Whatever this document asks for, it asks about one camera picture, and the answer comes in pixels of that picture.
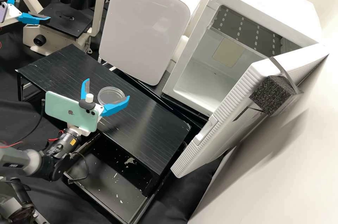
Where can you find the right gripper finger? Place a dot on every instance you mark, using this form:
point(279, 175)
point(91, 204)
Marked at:
point(116, 106)
point(85, 89)

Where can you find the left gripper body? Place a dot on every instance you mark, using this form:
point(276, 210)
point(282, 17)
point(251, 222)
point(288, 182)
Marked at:
point(12, 11)

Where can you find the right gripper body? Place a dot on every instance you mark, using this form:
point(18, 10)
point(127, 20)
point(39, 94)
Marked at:
point(79, 129)

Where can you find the petri dish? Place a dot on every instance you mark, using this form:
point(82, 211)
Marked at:
point(111, 94)

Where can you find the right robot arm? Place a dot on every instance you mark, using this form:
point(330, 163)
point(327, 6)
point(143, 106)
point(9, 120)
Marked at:
point(21, 159)

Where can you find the incubator door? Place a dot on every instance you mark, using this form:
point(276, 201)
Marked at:
point(237, 102)

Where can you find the cream microscope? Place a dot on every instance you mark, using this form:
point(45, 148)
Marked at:
point(31, 36)

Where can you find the black platform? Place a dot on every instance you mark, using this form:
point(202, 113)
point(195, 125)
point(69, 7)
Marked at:
point(190, 113)
point(145, 129)

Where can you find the black tray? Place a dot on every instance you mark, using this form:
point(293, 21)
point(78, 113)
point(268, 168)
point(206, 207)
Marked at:
point(111, 181)

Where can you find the white box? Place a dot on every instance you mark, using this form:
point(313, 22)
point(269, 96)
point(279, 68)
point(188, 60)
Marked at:
point(142, 23)

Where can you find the left wrist camera phone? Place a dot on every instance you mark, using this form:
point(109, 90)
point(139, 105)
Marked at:
point(2, 13)

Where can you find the wrist camera phone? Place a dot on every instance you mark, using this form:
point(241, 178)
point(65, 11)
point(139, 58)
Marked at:
point(63, 108)
point(2, 13)

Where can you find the right wrist camera phone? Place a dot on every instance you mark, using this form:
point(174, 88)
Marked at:
point(63, 108)

